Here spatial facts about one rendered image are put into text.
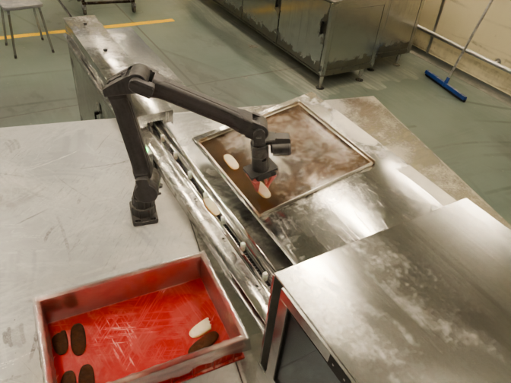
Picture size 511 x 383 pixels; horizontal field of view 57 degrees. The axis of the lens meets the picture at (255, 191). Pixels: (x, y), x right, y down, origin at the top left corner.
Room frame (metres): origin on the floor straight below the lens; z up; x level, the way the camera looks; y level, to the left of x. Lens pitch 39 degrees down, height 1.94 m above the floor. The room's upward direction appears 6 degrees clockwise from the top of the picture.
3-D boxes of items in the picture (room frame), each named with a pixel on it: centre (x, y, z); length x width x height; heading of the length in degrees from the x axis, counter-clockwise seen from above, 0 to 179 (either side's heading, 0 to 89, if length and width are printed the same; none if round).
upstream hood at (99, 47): (2.25, 0.81, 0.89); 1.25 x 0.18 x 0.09; 34
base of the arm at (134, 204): (1.22, 0.38, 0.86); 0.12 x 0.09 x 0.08; 22
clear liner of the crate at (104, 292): (0.71, 0.26, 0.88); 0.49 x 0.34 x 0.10; 119
